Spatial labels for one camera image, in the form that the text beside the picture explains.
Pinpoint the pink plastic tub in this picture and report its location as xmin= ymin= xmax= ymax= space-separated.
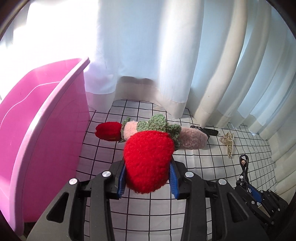
xmin=1 ymin=58 xmax=90 ymax=235

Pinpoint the pearl hair claw clip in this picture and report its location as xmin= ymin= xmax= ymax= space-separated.
xmin=220 ymin=132 xmax=234 ymax=158

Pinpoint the pink strawberry plush headband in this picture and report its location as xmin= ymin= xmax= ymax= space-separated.
xmin=95 ymin=114 xmax=208 ymax=194

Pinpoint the black digital wristwatch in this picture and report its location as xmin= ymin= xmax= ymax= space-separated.
xmin=190 ymin=125 xmax=219 ymax=138

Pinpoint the white curtain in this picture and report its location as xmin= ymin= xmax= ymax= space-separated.
xmin=1 ymin=1 xmax=295 ymax=196

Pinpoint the white grid tablecloth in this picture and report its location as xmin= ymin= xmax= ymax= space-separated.
xmin=76 ymin=100 xmax=276 ymax=240

